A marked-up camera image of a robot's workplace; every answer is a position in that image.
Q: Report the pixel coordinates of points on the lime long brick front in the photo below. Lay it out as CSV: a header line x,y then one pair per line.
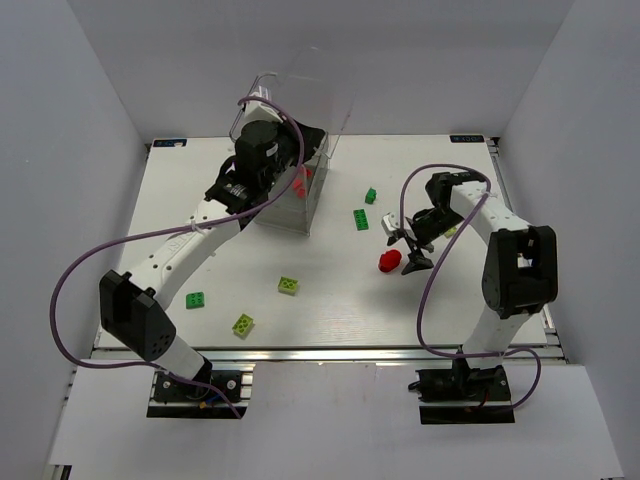
x,y
243,326

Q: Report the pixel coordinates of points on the dark green long brick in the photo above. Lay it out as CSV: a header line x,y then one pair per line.
x,y
360,220

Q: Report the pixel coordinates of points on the small green cube brick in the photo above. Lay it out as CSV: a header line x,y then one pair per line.
x,y
370,196

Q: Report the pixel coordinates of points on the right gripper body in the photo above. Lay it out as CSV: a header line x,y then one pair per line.
x,y
413,241

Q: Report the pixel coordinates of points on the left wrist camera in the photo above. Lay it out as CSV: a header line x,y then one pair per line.
x,y
256,110

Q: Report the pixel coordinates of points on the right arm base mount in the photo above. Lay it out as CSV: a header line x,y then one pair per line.
x,y
445,399

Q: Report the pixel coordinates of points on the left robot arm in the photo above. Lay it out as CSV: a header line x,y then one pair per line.
x,y
133,304

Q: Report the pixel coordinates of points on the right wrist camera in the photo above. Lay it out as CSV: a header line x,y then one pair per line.
x,y
391,225

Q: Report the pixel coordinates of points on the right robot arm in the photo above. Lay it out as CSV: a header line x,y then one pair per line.
x,y
520,274

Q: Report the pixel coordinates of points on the red rounded brick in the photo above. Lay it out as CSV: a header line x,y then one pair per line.
x,y
389,261

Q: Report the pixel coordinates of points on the clear plastic drawer cover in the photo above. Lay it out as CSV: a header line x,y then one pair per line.
x,y
317,88

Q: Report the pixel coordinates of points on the right blue table label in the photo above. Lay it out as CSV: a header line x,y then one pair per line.
x,y
466,138

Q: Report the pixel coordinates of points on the left blue table label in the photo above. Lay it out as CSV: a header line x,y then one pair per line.
x,y
169,143

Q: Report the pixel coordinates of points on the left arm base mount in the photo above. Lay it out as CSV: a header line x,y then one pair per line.
x,y
170,399

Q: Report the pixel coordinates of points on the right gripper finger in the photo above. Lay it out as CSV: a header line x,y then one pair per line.
x,y
417,261
400,235

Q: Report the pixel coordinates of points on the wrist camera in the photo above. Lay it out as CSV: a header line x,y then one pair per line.
x,y
256,110
391,225

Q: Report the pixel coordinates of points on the blue table label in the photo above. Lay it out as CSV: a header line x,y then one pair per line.
x,y
169,143
466,138

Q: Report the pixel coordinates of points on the red sloped brick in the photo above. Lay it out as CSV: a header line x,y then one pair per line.
x,y
299,189

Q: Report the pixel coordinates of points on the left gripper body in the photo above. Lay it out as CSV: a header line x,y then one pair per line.
x,y
310,138

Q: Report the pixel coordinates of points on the lime rounded brick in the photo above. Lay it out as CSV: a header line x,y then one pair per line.
x,y
288,286

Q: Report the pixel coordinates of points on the green square brick left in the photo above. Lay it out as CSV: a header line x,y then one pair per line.
x,y
195,300

